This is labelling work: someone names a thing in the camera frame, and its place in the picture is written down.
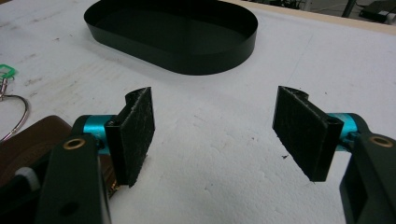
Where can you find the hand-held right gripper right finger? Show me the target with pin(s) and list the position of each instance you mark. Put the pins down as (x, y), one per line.
(302, 127)

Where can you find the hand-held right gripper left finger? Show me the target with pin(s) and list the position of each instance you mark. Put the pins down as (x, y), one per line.
(137, 130)

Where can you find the black oval tray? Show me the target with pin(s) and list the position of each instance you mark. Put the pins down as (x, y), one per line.
(174, 34)

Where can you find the brown leather wallet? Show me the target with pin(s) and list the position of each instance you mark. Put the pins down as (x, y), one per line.
(28, 140)

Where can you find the wooden table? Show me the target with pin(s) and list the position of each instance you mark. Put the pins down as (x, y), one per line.
(342, 23)

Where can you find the metal stand leg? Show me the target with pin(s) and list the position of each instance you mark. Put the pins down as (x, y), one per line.
(349, 7)

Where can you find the black power adapter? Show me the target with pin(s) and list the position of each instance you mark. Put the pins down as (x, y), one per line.
(375, 11)

